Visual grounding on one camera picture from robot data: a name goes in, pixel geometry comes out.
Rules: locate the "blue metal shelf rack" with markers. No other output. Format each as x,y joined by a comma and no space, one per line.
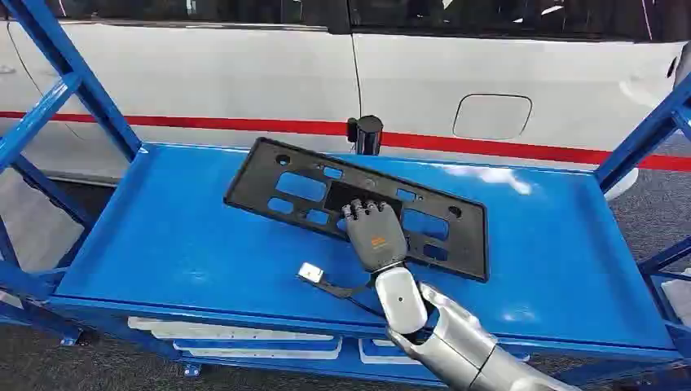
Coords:
189,243

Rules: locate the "red barrier belt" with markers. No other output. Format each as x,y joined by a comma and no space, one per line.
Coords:
216,123

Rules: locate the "white car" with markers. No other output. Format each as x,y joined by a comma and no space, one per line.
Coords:
216,70

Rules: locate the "black stanchion post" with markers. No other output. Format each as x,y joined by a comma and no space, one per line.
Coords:
368,135

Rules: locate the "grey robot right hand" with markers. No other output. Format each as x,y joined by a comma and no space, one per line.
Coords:
378,243

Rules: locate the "black plastic plate frame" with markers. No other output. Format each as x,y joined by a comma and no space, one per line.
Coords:
259,183

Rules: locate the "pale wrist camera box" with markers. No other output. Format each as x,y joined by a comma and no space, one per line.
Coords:
311,272

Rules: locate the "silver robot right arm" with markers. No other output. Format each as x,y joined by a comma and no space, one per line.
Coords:
459,345

